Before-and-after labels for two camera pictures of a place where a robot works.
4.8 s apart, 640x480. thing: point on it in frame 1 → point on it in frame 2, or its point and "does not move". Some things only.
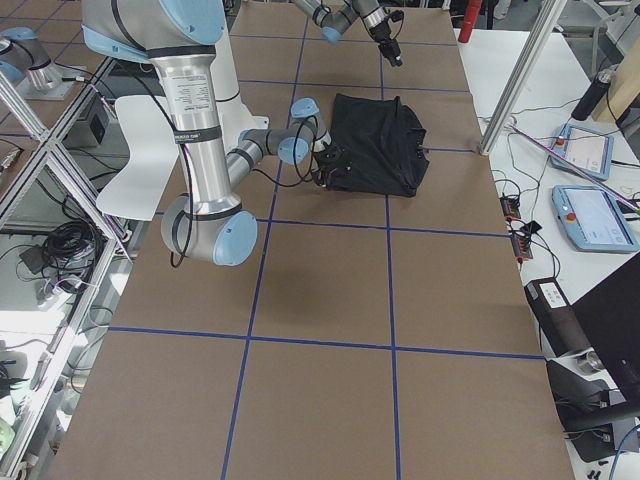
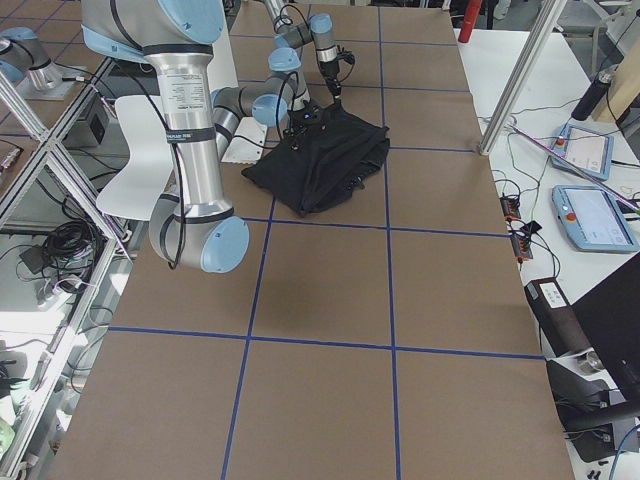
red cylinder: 472,13 does not move
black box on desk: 560,325 does not move
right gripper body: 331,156 → 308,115
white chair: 153,153 does not move
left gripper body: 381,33 → 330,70
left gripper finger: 392,52 → 335,89
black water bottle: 590,99 does not move
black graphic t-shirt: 384,143 → 313,171
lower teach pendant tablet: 592,220 does not move
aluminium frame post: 527,63 does not move
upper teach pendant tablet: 591,150 does not move
